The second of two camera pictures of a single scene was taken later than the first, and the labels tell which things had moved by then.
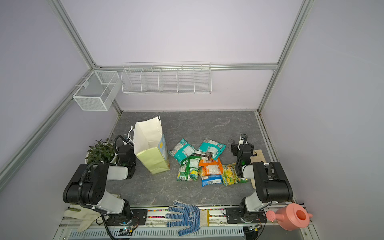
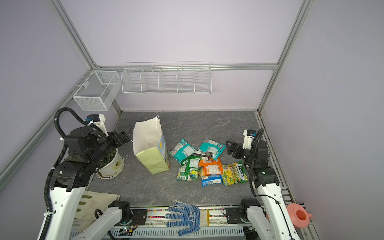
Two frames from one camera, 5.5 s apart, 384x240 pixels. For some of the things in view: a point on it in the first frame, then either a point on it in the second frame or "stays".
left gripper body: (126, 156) -> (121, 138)
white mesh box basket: (97, 90) stays
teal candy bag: (183, 150) stays
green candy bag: (188, 171) stays
